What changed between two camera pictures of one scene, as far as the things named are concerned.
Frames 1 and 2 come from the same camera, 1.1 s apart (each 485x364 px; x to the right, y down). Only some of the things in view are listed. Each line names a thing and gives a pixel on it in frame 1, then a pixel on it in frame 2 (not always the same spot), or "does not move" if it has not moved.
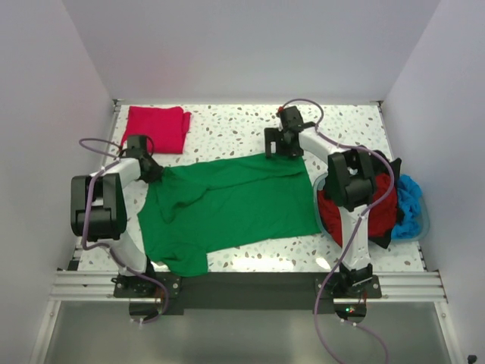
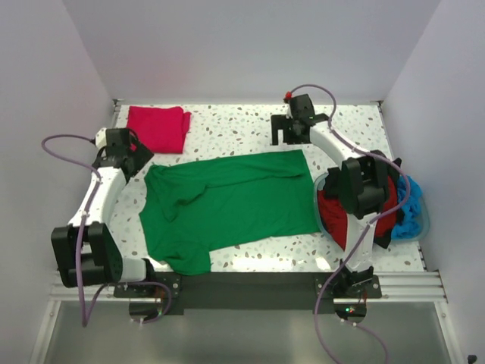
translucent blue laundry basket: [402, 217] does not move
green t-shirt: [191, 210] does not move
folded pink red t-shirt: [167, 127] does not move
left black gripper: [155, 172] to [142, 155]
